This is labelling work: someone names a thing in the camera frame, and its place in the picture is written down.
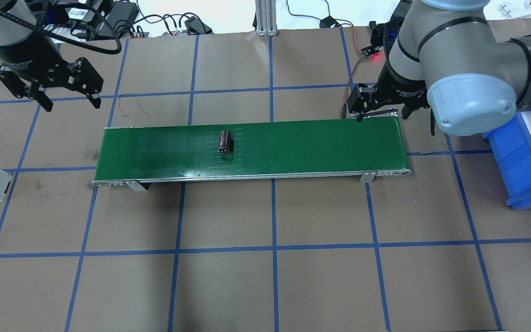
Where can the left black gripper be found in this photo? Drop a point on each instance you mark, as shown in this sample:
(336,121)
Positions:
(29,59)

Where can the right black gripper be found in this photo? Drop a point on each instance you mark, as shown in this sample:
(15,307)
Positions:
(402,88)

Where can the dark brown capacitor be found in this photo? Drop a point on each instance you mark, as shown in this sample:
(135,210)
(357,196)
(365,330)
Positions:
(225,142)

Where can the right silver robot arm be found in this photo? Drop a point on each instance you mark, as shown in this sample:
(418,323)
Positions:
(443,55)

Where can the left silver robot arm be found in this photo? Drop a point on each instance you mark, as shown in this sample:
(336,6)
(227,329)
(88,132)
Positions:
(18,24)

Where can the green conveyor belt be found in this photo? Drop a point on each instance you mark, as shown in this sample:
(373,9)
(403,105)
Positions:
(135,156)

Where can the red LED sensor board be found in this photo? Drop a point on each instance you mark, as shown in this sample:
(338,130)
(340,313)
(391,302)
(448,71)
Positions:
(371,52)

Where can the large black power brick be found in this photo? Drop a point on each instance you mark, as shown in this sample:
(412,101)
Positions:
(121,14)

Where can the black power adapter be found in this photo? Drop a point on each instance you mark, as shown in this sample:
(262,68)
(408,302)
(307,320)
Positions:
(194,26)

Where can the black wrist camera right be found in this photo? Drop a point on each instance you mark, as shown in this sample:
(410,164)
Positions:
(383,34)

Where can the aluminium frame post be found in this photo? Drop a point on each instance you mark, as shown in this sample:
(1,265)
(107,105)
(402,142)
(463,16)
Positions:
(265,18)

